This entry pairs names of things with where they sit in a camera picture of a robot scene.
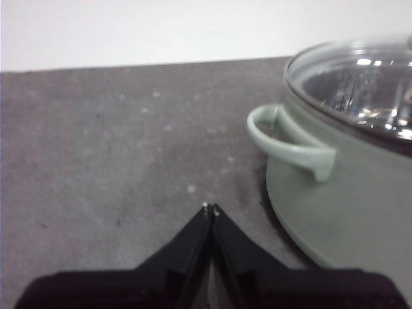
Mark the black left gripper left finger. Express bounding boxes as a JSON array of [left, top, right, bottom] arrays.
[[14, 202, 214, 309]]

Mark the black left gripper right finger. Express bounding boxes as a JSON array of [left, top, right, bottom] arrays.
[[208, 203, 410, 309]]

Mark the glass lid with green knob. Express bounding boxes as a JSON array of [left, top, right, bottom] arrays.
[[283, 32, 412, 143]]

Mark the pale green electric steamer pot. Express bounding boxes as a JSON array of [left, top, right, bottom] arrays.
[[247, 62, 412, 275]]

